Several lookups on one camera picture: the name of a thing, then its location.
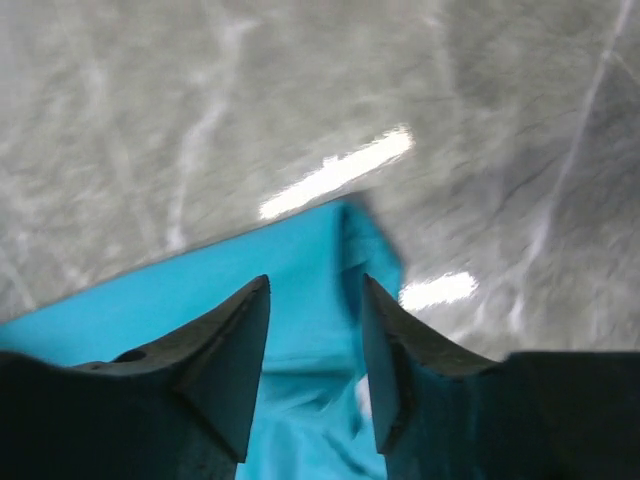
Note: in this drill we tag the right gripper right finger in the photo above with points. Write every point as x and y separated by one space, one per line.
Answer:
394 343

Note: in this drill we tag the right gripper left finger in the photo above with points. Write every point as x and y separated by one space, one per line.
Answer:
211 366

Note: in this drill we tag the teal t-shirt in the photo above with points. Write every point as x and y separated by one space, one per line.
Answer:
309 422

